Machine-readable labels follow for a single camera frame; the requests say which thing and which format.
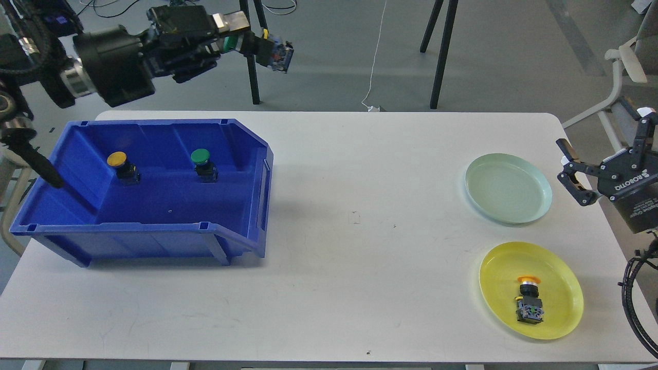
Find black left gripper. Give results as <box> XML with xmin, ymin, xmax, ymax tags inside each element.
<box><xmin>59</xmin><ymin>5</ymin><xmax>251</xmax><ymax>107</ymax></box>

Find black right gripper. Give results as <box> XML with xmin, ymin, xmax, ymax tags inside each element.
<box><xmin>556</xmin><ymin>97</ymin><xmax>658</xmax><ymax>234</ymax></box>

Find yellow push button front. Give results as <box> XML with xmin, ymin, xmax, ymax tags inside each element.
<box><xmin>515</xmin><ymin>275</ymin><xmax>544</xmax><ymax>325</ymax></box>

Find yellow push button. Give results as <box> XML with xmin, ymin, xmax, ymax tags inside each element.
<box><xmin>106</xmin><ymin>151</ymin><xmax>140</xmax><ymax>186</ymax></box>
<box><xmin>515</xmin><ymin>275</ymin><xmax>544</xmax><ymax>325</ymax></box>

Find green push button front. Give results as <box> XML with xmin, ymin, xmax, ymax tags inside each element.
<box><xmin>222</xmin><ymin>29</ymin><xmax>294</xmax><ymax>73</ymax></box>

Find green push button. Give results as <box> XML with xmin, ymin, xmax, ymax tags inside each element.
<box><xmin>222</xmin><ymin>29</ymin><xmax>294</xmax><ymax>73</ymax></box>
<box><xmin>190</xmin><ymin>148</ymin><xmax>218</xmax><ymax>183</ymax></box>

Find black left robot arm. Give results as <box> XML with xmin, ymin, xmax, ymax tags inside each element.
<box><xmin>2</xmin><ymin>1</ymin><xmax>262</xmax><ymax>188</ymax></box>

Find pale green plate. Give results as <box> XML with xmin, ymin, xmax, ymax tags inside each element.
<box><xmin>464</xmin><ymin>154</ymin><xmax>553</xmax><ymax>225</ymax></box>

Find green push button back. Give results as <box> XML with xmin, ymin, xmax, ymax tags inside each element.
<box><xmin>190</xmin><ymin>148</ymin><xmax>218</xmax><ymax>183</ymax></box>

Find yellow push button back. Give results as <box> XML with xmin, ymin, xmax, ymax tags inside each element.
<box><xmin>106</xmin><ymin>151</ymin><xmax>140</xmax><ymax>186</ymax></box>

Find yellow plate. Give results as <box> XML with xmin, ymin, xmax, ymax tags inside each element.
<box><xmin>479</xmin><ymin>242</ymin><xmax>584</xmax><ymax>340</ymax></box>

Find grey office chair right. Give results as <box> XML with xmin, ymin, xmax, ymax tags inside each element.
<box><xmin>561</xmin><ymin>0</ymin><xmax>658</xmax><ymax>155</ymax></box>

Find black tripod legs left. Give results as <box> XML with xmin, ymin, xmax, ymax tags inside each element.
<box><xmin>238</xmin><ymin>1</ymin><xmax>273</xmax><ymax>105</ymax></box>

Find black tripod legs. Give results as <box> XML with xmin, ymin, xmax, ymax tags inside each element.
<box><xmin>238</xmin><ymin>1</ymin><xmax>273</xmax><ymax>105</ymax></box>
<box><xmin>419</xmin><ymin>1</ymin><xmax>459</xmax><ymax>109</ymax></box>

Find blue plastic bin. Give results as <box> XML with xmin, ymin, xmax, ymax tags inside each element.
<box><xmin>9</xmin><ymin>119</ymin><xmax>273</xmax><ymax>267</ymax></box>

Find beige chair left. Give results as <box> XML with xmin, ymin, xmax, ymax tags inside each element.
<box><xmin>1</xmin><ymin>148</ymin><xmax>32</xmax><ymax>257</ymax></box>

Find black tripod legs right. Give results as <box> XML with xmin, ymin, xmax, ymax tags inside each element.
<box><xmin>419</xmin><ymin>1</ymin><xmax>459</xmax><ymax>109</ymax></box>

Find black cable on floor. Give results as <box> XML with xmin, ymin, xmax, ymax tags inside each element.
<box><xmin>77</xmin><ymin>0</ymin><xmax>198</xmax><ymax>19</ymax></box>

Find white cable on floor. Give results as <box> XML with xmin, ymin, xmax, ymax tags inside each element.
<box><xmin>361</xmin><ymin>0</ymin><xmax>388</xmax><ymax>112</ymax></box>

